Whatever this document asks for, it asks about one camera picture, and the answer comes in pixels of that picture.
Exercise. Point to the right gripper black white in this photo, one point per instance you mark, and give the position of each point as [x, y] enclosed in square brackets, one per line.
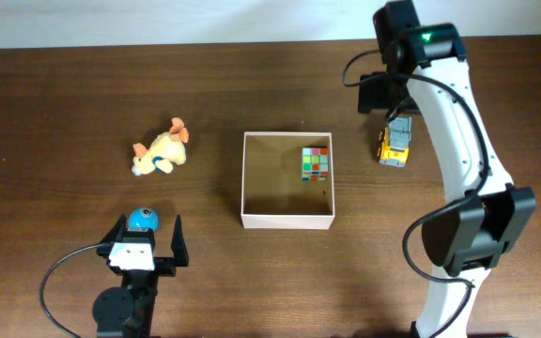
[371, 97]

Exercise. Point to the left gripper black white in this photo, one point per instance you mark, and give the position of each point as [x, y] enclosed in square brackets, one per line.
[167, 266]

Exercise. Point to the yellow grey toy truck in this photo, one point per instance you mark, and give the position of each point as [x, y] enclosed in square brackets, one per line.
[395, 140]

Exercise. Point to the multicolour puzzle cube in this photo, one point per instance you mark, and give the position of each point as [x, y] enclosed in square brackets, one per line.
[315, 164]

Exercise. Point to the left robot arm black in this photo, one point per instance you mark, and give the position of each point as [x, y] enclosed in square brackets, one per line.
[127, 310]

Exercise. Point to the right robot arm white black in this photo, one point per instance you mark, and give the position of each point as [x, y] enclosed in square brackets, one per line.
[456, 246]

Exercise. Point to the blue ball toy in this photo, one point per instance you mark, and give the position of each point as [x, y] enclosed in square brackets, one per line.
[143, 219]

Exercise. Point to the yellow plush dog toy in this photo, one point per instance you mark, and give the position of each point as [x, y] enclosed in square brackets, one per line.
[165, 152]

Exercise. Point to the open cardboard box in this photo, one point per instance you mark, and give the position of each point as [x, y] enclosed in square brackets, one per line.
[273, 196]

